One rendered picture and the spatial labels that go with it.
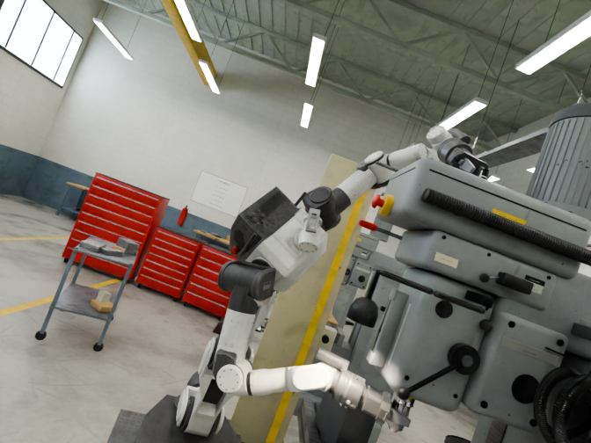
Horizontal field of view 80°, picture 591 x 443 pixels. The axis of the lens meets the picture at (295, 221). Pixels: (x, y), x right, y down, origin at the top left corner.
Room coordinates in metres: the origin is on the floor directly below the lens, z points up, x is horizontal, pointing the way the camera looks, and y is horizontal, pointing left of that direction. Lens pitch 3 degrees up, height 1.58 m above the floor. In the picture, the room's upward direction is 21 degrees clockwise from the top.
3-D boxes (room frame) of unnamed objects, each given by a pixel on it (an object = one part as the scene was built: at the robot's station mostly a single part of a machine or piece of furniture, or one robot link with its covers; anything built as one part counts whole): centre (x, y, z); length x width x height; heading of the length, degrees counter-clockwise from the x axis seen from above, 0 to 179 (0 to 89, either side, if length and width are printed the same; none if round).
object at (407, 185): (0.98, -0.47, 1.81); 0.47 x 0.26 x 0.16; 91
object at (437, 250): (0.98, -0.49, 1.68); 0.34 x 0.24 x 0.10; 91
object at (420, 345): (0.98, -0.45, 1.47); 0.21 x 0.19 x 0.32; 1
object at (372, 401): (1.01, -0.36, 1.23); 0.13 x 0.12 x 0.10; 164
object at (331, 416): (1.38, -0.44, 1.02); 0.22 x 0.12 x 0.20; 12
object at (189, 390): (1.69, 0.10, 0.68); 0.21 x 0.20 x 0.13; 14
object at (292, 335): (2.73, -0.29, 1.15); 0.52 x 0.40 x 2.30; 91
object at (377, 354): (0.98, -0.34, 1.45); 0.04 x 0.04 x 0.21; 1
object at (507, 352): (0.98, -0.65, 1.47); 0.24 x 0.19 x 0.26; 1
